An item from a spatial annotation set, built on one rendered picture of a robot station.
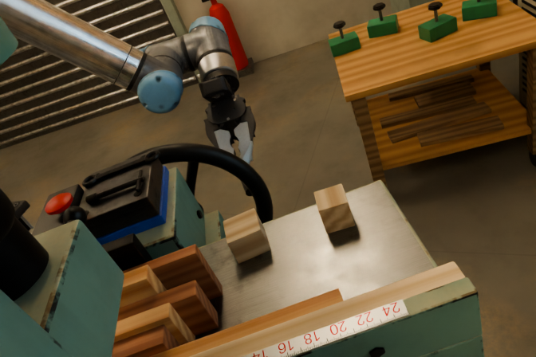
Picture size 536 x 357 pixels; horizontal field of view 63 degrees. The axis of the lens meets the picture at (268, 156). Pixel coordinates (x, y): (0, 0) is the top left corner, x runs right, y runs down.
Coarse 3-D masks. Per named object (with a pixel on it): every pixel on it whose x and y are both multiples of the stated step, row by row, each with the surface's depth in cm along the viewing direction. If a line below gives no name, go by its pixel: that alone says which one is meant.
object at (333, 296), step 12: (312, 300) 36; (324, 300) 36; (336, 300) 35; (276, 312) 36; (288, 312) 36; (300, 312) 35; (240, 324) 36; (252, 324) 36; (264, 324) 36; (276, 324) 35; (216, 336) 36; (228, 336) 36; (240, 336) 36; (180, 348) 37; (192, 348) 36; (204, 348) 36
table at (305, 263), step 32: (352, 192) 50; (384, 192) 49; (288, 224) 50; (320, 224) 48; (384, 224) 45; (224, 256) 49; (256, 256) 48; (288, 256) 46; (320, 256) 45; (352, 256) 43; (384, 256) 42; (416, 256) 41; (224, 288) 45; (256, 288) 44; (288, 288) 43; (320, 288) 41; (352, 288) 40; (224, 320) 42; (448, 352) 34; (480, 352) 34
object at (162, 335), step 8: (152, 328) 38; (160, 328) 38; (136, 336) 38; (144, 336) 37; (152, 336) 37; (160, 336) 37; (168, 336) 38; (120, 344) 38; (128, 344) 37; (136, 344) 37; (144, 344) 37; (152, 344) 37; (160, 344) 36; (168, 344) 37; (176, 344) 39; (112, 352) 37; (120, 352) 37; (128, 352) 37; (136, 352) 36; (144, 352) 37; (152, 352) 37; (160, 352) 37
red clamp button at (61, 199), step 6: (54, 198) 46; (60, 198) 46; (66, 198) 46; (72, 198) 46; (48, 204) 46; (54, 204) 46; (60, 204) 45; (66, 204) 45; (48, 210) 45; (54, 210) 45; (60, 210) 45
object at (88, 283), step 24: (48, 240) 32; (72, 240) 31; (96, 240) 34; (48, 264) 30; (72, 264) 30; (96, 264) 33; (48, 288) 28; (72, 288) 29; (96, 288) 32; (120, 288) 35; (48, 312) 26; (72, 312) 28; (96, 312) 30; (72, 336) 27; (96, 336) 29
